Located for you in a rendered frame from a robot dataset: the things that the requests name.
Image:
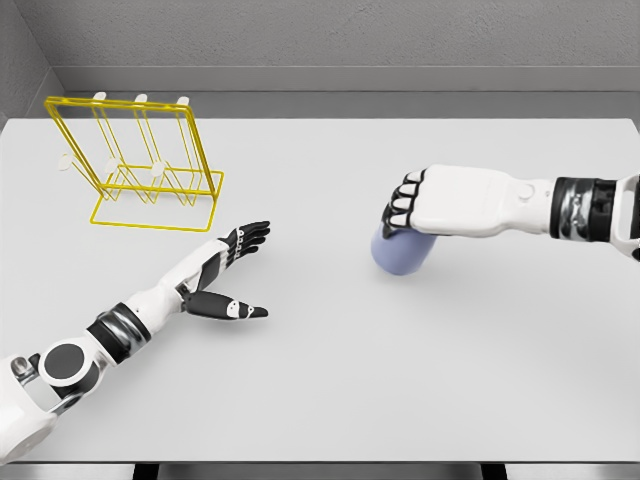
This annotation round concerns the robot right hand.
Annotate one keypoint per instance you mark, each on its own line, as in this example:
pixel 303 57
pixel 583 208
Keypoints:
pixel 452 200

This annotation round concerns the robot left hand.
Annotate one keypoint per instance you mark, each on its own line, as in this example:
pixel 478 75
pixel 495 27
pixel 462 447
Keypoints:
pixel 212 265

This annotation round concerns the lavender blue cup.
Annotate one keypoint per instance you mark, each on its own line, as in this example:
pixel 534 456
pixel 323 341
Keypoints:
pixel 402 252

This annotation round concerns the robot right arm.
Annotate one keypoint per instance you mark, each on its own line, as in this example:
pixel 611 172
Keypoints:
pixel 580 210

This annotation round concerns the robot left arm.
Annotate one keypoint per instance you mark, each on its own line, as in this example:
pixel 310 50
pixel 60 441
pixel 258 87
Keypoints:
pixel 75 362

